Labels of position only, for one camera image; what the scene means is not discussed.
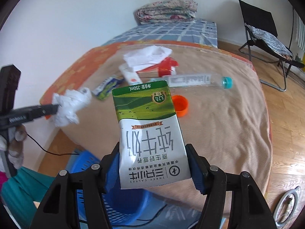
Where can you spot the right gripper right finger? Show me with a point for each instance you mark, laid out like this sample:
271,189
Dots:
211,182

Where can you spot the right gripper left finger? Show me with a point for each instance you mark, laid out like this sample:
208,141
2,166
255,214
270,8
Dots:
98,180

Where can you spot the green white milk carton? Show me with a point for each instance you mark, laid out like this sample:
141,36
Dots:
151,147

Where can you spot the orange plastic cap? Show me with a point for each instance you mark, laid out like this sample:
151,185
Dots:
181,105

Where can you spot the blue seaweed soup packet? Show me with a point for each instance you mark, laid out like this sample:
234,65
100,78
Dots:
103,90

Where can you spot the clear plastic bottle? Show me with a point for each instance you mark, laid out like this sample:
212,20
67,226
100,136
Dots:
199,79

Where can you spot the white wet wipe packet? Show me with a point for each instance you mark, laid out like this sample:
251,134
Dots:
132,78

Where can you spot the red cardboard box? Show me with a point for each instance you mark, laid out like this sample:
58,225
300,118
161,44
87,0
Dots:
166,68

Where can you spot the large white tissue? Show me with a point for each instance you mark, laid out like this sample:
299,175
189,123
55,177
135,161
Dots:
146,57

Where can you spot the left gloved hand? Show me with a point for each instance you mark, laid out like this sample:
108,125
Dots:
14,150

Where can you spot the blue plastic basket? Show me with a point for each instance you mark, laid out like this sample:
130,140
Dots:
123,206

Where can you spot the beige blanket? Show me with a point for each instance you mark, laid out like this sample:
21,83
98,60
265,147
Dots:
230,127

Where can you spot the blue checked mattress cover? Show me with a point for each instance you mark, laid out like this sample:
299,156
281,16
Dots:
198,31

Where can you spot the black white chair cushion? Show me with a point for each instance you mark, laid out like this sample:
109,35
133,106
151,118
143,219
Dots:
271,41

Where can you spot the black folding chair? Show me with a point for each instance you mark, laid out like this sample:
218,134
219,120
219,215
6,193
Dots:
263,20

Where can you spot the folded floral quilt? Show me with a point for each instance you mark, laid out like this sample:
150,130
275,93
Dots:
167,11

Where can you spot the striped hanging towel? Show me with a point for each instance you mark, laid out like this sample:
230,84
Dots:
300,34

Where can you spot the white ring light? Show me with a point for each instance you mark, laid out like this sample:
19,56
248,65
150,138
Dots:
285,208

